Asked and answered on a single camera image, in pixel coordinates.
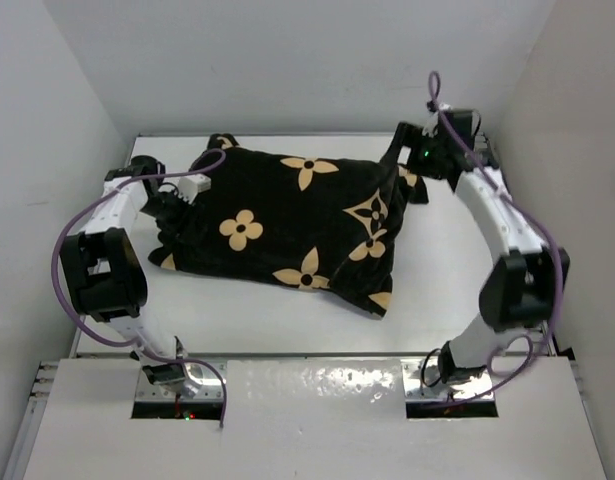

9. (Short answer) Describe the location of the metal base plate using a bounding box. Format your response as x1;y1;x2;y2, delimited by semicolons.
401;356;493;403
135;363;226;402

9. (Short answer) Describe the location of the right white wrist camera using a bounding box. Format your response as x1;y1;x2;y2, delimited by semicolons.
422;100;453;138

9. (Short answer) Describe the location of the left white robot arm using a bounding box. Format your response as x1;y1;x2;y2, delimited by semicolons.
58;156;211;398

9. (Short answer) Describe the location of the white front cover board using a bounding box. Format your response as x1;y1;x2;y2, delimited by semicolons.
26;358;604;479

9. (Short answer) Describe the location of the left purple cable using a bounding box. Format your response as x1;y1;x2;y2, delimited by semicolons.
51;147;231;431

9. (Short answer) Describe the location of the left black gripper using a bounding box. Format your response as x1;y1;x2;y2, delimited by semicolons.
141;189;203;245

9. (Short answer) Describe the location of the purple cable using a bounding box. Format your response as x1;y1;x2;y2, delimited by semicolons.
426;70;566;401
51;147;231;431

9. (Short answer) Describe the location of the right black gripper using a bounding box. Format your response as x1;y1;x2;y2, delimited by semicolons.
380;123;445;181

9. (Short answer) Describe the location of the black floral pillowcase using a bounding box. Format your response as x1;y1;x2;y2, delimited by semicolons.
148;133;429;317

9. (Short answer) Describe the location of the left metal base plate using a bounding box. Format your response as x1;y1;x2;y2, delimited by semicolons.
135;363;226;402

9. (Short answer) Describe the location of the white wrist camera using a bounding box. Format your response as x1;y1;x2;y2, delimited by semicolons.
422;100;453;138
177;174;211;203

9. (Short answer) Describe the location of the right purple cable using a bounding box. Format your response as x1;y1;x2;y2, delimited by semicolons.
426;70;566;401

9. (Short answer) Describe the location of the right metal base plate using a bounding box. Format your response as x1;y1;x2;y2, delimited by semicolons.
401;356;493;403

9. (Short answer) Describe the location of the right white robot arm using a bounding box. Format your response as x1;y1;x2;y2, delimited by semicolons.
383;110;570;388

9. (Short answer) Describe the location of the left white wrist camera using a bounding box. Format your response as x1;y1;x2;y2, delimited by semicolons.
177;174;211;203

